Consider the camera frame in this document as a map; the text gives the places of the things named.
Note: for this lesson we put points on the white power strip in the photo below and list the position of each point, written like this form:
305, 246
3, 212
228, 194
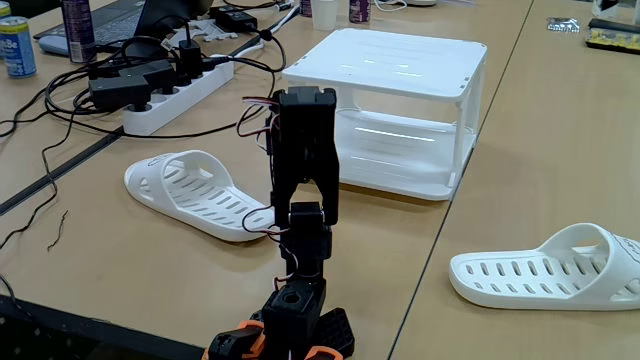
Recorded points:
170, 105

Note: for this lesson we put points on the grey computer mouse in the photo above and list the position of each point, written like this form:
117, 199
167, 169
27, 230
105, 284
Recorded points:
52, 46

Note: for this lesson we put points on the tall purple drink can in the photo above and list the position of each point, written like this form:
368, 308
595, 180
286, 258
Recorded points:
78, 30

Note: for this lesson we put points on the black plug charger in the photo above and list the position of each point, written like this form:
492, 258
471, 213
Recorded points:
190, 59

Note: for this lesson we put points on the white slipper with dog print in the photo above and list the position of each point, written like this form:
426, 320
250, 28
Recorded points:
545, 280
200, 195

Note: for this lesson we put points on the blue drink can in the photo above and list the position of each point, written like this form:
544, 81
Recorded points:
4, 10
17, 50

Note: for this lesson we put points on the white flat printed part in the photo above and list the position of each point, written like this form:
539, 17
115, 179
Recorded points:
207, 31

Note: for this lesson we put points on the silver foil packet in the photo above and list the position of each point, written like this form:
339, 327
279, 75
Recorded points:
562, 25

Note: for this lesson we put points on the white two-tier shoe rack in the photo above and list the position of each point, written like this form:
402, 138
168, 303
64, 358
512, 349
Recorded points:
395, 65

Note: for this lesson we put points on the white paper cup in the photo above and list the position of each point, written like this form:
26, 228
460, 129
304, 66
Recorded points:
325, 14

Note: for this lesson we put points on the dark laptop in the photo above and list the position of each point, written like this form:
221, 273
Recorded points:
115, 20

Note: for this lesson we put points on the clear plastic box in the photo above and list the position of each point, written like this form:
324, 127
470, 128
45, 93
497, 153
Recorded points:
617, 9

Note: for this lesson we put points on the black and yellow box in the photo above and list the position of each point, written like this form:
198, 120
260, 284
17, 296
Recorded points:
612, 39

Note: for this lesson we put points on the black power brick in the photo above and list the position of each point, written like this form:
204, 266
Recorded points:
235, 20

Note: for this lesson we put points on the black power adapter green light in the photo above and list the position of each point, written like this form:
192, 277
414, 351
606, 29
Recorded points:
150, 74

